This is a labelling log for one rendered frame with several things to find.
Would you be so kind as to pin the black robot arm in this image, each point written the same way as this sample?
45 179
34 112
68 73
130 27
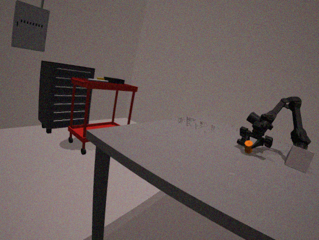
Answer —
298 135

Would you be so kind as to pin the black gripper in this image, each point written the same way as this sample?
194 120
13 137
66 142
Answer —
267 141

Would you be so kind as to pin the orange knob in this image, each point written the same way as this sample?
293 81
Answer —
247 146

